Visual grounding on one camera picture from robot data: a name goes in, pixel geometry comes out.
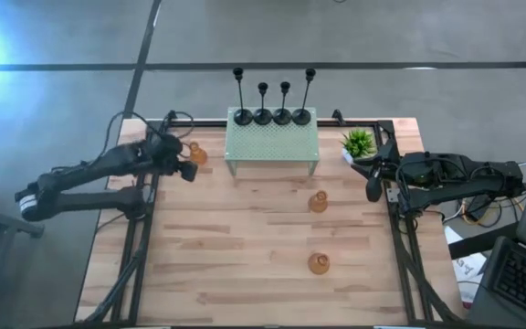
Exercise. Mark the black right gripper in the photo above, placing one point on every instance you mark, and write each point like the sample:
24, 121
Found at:
395, 169

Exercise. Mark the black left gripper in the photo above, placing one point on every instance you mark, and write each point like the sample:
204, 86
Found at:
162, 155

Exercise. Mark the amber glass candle holder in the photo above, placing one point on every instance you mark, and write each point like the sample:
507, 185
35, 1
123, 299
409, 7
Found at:
318, 202
199, 156
318, 264

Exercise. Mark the tall black candlestick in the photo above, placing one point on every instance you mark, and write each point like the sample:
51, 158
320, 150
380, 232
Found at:
243, 117
301, 117

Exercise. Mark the short black candlestick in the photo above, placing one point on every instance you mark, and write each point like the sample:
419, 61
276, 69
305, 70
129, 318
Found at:
282, 117
263, 117

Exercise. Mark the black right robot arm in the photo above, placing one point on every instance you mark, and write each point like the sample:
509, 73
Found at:
473, 171

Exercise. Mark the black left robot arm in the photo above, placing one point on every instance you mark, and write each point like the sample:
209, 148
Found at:
85, 166

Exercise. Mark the green plant in white pot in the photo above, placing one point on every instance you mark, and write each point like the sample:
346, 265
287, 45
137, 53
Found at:
359, 142

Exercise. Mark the green perforated metal shelf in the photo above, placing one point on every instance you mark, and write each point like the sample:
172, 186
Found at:
267, 144

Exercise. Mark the black power brick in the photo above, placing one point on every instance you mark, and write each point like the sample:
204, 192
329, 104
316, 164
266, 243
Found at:
480, 208

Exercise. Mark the black support bar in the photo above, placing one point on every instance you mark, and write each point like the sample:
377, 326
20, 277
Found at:
482, 242

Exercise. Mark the white paper sheets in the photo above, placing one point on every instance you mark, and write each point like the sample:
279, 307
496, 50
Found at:
466, 269

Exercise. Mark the grey laptop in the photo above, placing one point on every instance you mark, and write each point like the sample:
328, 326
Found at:
523, 279

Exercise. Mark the black metal stand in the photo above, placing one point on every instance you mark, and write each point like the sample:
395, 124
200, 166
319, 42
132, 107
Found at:
16, 227

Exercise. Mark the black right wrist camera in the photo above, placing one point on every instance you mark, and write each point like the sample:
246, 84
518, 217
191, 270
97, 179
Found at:
420, 170

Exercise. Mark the black aluminium table frame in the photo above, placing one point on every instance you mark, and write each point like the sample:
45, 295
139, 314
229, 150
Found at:
208, 123

